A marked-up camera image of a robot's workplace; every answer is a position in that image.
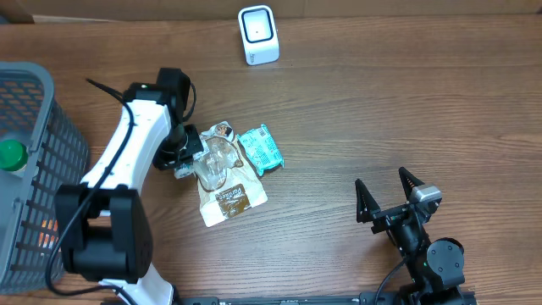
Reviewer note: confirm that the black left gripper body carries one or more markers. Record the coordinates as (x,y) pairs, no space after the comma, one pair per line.
(186,153)

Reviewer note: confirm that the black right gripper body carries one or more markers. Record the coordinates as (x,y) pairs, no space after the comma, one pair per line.
(408,235)

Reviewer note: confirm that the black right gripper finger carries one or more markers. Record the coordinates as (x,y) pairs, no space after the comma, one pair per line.
(367,207)
(408,181)

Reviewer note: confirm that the brown white snack bag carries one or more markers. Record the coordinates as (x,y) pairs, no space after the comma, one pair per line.
(227,183)

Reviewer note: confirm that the teal tissue pack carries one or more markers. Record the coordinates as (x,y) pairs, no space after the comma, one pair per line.
(261,149)

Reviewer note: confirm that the green lid jar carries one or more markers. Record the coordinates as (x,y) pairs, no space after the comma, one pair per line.
(13,155)

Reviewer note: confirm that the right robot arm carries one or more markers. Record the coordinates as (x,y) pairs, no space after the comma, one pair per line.
(435,267)

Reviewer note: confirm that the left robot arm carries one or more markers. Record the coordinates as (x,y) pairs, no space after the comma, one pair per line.
(104,234)

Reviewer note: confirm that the white barcode scanner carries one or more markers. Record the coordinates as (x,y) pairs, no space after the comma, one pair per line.
(259,35)

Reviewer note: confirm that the grey plastic basket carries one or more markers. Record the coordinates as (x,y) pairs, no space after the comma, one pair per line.
(57,154)

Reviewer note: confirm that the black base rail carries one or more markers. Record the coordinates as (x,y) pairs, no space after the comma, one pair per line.
(364,298)

